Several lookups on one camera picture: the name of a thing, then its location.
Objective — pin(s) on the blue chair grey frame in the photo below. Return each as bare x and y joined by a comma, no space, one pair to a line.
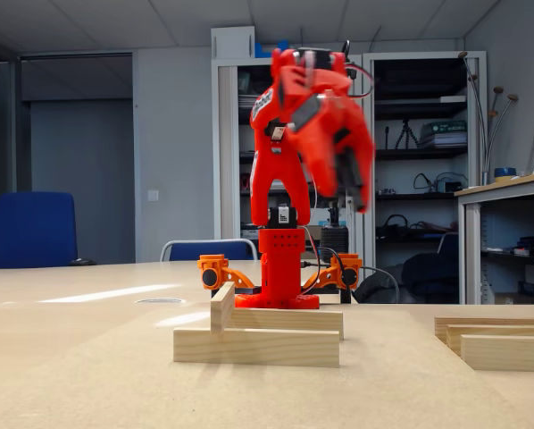
209,250

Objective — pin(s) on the large blue office chair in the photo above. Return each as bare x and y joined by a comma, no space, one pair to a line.
26,232

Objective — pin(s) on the grey metal shelf cabinet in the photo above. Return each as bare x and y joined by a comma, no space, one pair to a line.
228,156
368,232

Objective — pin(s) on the chrome stalk lamp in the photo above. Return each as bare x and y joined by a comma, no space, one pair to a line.
512,97

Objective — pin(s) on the black flexible tripod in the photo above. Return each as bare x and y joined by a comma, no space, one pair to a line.
406,129

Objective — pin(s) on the dark blue office chair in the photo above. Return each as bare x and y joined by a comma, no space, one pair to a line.
448,243

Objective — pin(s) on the black jacket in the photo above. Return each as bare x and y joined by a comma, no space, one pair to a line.
428,277

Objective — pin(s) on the white box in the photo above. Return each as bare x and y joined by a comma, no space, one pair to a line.
232,42

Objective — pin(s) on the blue tape roll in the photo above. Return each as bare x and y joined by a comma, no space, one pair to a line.
504,172

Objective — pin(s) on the paper stack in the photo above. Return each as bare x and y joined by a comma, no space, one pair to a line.
244,101

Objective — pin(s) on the grey workbench wooden top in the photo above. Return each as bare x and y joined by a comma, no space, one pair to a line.
517,190

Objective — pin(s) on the white wall switch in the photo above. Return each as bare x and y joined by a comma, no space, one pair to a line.
153,195

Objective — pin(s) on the blue plastic box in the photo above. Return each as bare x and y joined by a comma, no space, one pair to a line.
262,51

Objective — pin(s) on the black computer mouse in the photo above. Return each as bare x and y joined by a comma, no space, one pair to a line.
81,262

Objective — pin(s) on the white electronic device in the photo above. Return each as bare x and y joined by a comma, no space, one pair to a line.
249,233

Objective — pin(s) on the red black headset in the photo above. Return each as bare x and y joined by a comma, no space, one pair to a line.
244,181

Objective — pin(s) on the black camera stand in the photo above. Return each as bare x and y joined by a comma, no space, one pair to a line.
334,243

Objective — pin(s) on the red robot arm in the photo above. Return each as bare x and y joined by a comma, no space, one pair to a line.
262,187

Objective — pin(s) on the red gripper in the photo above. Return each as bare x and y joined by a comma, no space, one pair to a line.
348,154

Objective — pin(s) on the stack of books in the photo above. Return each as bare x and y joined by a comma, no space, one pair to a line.
443,134

